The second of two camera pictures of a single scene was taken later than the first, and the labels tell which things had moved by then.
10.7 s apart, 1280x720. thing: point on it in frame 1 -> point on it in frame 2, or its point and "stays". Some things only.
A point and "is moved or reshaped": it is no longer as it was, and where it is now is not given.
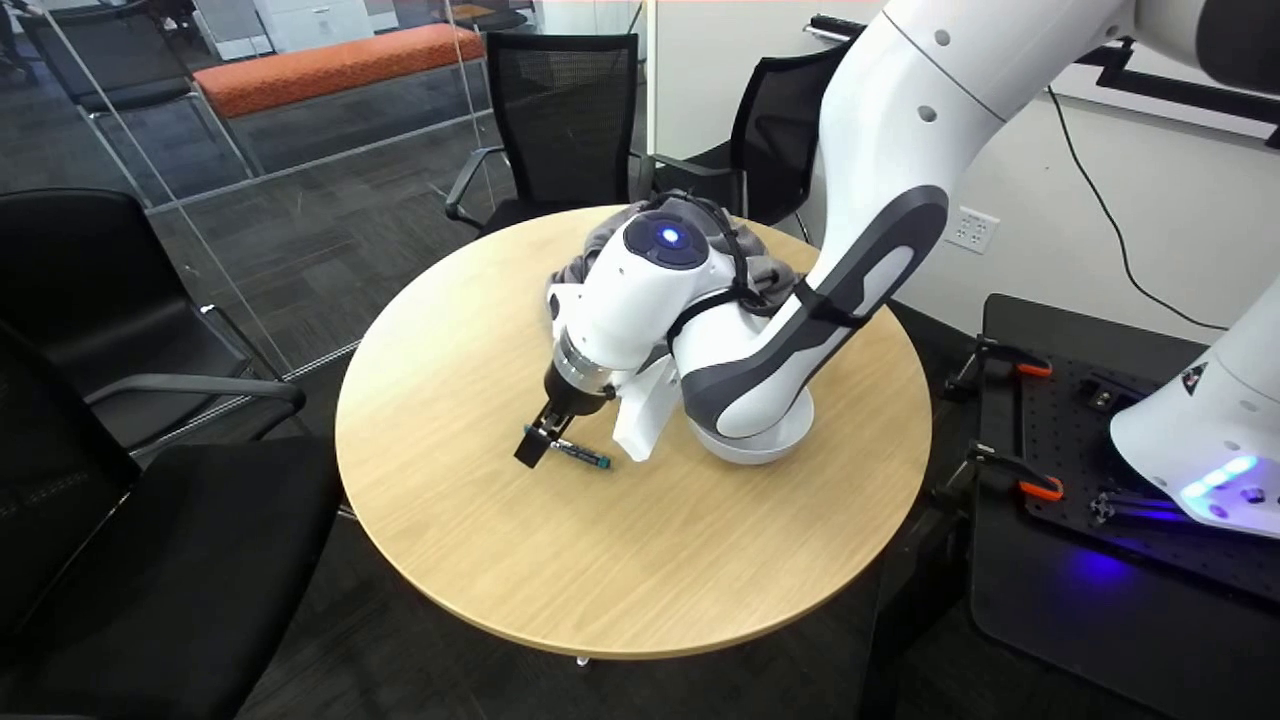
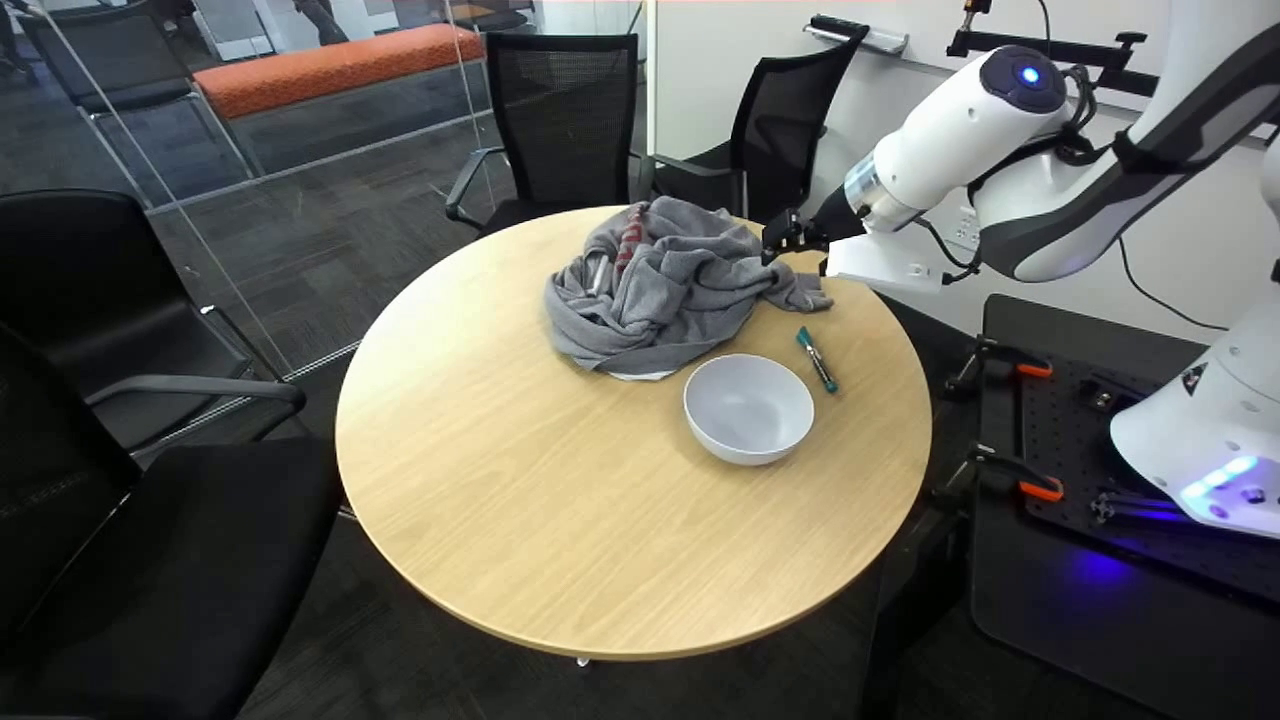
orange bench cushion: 243,87 stays
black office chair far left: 91,284 stays
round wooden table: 585,560 stays
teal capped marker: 589,454 is moved or reshaped
